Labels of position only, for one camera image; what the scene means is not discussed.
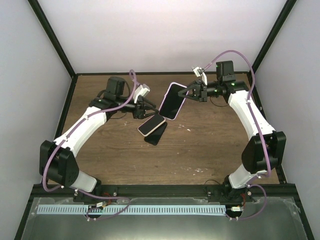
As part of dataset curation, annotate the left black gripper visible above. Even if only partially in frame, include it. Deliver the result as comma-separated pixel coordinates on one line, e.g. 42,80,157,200
116,96,158,120

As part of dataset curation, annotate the lilac phone case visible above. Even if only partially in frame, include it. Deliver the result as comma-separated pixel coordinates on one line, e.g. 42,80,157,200
158,82,188,121

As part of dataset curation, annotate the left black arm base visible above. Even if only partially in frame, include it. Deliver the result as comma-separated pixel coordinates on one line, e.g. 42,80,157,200
73,185,118,203

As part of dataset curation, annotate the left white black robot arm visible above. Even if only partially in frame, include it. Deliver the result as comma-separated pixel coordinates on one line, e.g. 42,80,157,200
39,73,158,202

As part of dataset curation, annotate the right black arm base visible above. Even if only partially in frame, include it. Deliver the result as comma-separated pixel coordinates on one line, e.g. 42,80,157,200
204,175,248,203

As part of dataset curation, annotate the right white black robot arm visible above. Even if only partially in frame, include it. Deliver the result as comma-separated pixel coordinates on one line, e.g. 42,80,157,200
178,60,286,202

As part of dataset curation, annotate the black phone on table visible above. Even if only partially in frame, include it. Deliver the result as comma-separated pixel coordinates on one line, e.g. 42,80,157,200
144,122,168,146

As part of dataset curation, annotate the light blue slotted strip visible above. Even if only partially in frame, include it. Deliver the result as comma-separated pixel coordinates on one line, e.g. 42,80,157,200
36,204,226,216

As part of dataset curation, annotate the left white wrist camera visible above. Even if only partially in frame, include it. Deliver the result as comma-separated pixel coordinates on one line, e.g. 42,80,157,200
133,84,150,104

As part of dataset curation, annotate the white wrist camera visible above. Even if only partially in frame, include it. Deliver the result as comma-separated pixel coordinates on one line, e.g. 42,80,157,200
191,66,208,86
133,84,150,104

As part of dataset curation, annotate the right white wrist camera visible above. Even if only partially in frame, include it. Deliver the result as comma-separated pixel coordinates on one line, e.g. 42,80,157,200
191,66,208,86

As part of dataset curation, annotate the black front frame rail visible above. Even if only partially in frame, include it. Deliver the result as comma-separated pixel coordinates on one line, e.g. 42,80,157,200
30,183,299,202

